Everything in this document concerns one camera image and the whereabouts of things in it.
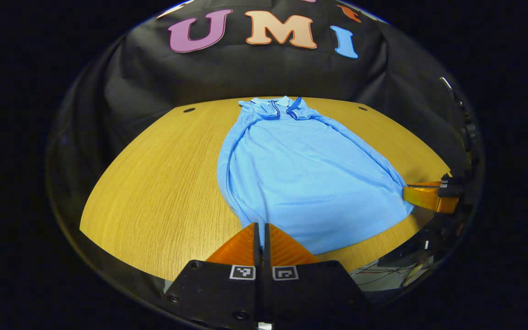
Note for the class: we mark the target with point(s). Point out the black backdrop cloth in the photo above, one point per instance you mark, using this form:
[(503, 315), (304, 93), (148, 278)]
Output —
[(245, 73)]

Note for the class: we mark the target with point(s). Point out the light blue T-shirt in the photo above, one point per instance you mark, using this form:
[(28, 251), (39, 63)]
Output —
[(305, 174)]

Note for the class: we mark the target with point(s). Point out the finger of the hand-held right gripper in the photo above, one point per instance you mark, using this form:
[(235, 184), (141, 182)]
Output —
[(424, 195)]

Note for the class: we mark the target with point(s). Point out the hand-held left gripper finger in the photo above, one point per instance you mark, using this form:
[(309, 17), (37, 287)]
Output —
[(257, 250), (267, 250)]

